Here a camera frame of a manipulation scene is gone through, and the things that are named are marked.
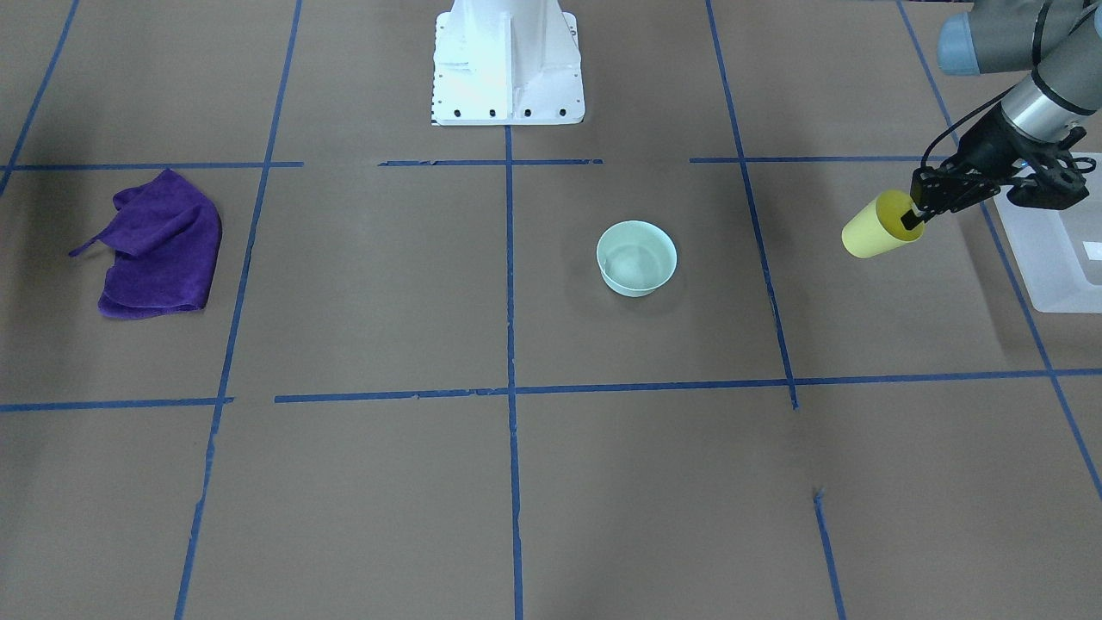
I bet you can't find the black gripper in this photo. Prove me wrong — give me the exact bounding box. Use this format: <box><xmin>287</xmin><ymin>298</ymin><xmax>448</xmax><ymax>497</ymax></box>
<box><xmin>901</xmin><ymin>109</ymin><xmax>1092</xmax><ymax>231</ymax></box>

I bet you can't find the yellow plastic cup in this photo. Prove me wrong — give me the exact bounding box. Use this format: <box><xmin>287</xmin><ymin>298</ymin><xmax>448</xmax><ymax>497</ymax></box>
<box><xmin>841</xmin><ymin>189</ymin><xmax>926</xmax><ymax>258</ymax></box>

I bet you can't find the translucent white plastic bin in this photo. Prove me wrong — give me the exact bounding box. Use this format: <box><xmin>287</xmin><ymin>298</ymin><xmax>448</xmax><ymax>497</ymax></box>
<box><xmin>995</xmin><ymin>170</ymin><xmax>1101</xmax><ymax>314</ymax></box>

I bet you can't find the mint green bowl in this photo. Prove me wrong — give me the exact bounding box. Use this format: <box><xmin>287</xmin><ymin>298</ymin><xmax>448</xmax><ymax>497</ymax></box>
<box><xmin>595</xmin><ymin>220</ymin><xmax>678</xmax><ymax>298</ymax></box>

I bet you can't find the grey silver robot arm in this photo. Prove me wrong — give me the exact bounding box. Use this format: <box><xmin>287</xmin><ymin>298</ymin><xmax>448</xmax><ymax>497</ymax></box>
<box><xmin>901</xmin><ymin>1</ymin><xmax>1101</xmax><ymax>232</ymax></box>

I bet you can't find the purple microfiber cloth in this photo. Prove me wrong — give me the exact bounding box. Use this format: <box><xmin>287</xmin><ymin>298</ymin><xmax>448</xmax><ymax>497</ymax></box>
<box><xmin>68</xmin><ymin>168</ymin><xmax>223</xmax><ymax>320</ymax></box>

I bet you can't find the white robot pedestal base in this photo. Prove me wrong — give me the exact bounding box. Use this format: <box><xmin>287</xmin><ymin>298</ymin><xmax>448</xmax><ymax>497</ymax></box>
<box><xmin>430</xmin><ymin>1</ymin><xmax>586</xmax><ymax>127</ymax></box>

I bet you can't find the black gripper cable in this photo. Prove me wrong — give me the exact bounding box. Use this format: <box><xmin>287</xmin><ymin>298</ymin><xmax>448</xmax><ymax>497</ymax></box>
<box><xmin>920</xmin><ymin>84</ymin><xmax>1018</xmax><ymax>173</ymax></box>

